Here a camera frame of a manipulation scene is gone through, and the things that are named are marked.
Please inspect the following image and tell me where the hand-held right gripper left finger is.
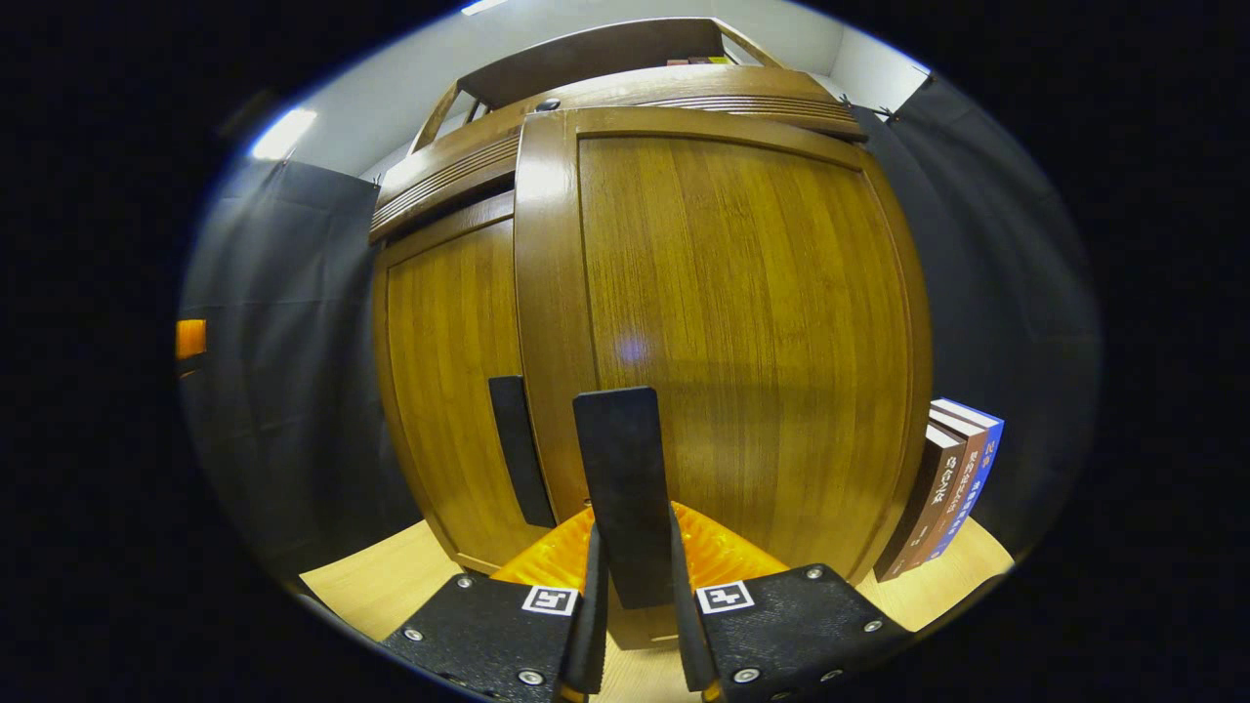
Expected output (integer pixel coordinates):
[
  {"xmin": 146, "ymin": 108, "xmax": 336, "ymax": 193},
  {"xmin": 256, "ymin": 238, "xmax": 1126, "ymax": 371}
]
[{"xmin": 379, "ymin": 506, "xmax": 612, "ymax": 703}]

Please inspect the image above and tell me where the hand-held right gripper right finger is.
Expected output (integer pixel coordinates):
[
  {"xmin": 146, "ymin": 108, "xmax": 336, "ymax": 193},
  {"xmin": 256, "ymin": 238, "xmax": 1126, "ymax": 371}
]
[{"xmin": 668, "ymin": 501, "xmax": 916, "ymax": 703}]

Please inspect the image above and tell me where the black door handle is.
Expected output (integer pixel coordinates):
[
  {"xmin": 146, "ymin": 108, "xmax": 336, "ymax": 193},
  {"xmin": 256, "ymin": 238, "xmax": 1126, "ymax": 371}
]
[
  {"xmin": 488, "ymin": 376, "xmax": 556, "ymax": 529},
  {"xmin": 573, "ymin": 388, "xmax": 677, "ymax": 611}
]

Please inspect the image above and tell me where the wooden shoe cabinet door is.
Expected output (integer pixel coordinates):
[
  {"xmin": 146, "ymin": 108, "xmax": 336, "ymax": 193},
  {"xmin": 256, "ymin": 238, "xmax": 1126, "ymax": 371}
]
[
  {"xmin": 371, "ymin": 190, "xmax": 558, "ymax": 577},
  {"xmin": 515, "ymin": 105, "xmax": 934, "ymax": 650}
]

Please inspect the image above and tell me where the wooden double-door shoe cabinet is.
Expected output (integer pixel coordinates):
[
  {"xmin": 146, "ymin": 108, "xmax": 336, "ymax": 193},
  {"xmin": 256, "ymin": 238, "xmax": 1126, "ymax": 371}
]
[{"xmin": 369, "ymin": 18, "xmax": 934, "ymax": 650}]

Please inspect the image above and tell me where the wooden cabinet drawer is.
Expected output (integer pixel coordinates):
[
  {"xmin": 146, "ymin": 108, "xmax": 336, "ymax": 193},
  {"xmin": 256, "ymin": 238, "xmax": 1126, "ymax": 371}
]
[{"xmin": 369, "ymin": 63, "xmax": 868, "ymax": 245}]

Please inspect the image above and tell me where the black backdrop cloth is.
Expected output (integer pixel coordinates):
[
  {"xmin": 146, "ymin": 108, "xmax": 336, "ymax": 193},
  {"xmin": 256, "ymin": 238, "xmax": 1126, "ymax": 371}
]
[{"xmin": 179, "ymin": 73, "xmax": 1104, "ymax": 577}]

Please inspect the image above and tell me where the dark brown book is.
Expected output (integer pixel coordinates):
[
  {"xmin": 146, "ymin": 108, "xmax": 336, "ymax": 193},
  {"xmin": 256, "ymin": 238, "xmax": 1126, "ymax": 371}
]
[{"xmin": 874, "ymin": 425, "xmax": 968, "ymax": 583}]

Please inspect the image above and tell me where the red-brown book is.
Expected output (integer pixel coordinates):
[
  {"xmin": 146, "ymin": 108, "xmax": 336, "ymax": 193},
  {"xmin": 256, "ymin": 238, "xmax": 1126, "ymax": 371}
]
[{"xmin": 903, "ymin": 408, "xmax": 989, "ymax": 572}]

